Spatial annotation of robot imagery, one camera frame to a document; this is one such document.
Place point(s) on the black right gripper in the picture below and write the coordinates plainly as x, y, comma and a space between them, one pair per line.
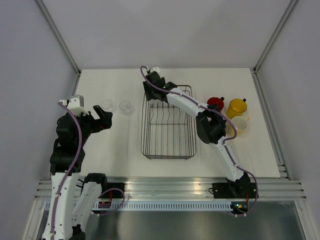
148, 94

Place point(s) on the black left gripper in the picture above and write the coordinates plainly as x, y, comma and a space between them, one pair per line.
104, 122

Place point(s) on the clear glass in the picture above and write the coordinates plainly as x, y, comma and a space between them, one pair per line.
126, 107
154, 103
108, 106

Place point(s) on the red mug black handle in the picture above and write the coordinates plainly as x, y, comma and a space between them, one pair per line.
219, 101

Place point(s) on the yellow mug black handle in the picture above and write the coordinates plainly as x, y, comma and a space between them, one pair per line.
236, 107

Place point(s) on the pale yellow mug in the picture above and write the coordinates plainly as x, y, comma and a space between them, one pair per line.
240, 123

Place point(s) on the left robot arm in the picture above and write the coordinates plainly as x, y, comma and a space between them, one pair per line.
67, 220

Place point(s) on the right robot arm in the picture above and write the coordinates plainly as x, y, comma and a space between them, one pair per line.
210, 126

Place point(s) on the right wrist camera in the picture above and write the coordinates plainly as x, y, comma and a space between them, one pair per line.
153, 69

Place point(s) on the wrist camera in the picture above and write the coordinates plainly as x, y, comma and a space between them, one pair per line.
153, 69
75, 104

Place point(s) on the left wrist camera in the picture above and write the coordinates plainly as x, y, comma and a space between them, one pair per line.
75, 104

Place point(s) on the dark wire dish rack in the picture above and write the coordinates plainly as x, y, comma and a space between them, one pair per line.
167, 133

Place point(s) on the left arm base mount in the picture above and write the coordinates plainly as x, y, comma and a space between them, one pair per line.
109, 190

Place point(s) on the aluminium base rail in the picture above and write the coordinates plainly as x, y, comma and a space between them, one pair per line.
196, 188

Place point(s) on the white slotted cable duct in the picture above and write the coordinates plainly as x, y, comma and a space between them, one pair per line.
176, 206

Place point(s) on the aluminium frame post left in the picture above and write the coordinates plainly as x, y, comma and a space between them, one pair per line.
57, 35

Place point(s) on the aluminium frame post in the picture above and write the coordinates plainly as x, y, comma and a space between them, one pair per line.
275, 34
57, 35

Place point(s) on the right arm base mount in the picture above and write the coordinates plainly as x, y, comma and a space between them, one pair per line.
225, 190

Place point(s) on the aluminium frame post right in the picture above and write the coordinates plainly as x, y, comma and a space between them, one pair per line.
275, 34

